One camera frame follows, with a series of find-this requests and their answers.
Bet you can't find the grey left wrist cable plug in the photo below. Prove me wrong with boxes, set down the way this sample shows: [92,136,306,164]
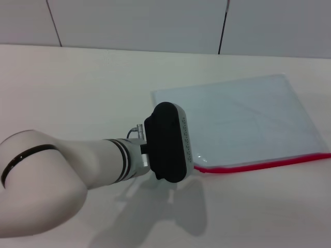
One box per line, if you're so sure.
[126,123,146,142]

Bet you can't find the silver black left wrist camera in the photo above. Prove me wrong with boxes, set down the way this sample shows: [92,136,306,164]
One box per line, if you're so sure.
[143,101,195,184]

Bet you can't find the clear document bag red zipper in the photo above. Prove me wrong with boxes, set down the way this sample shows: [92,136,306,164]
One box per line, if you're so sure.
[151,73,331,176]

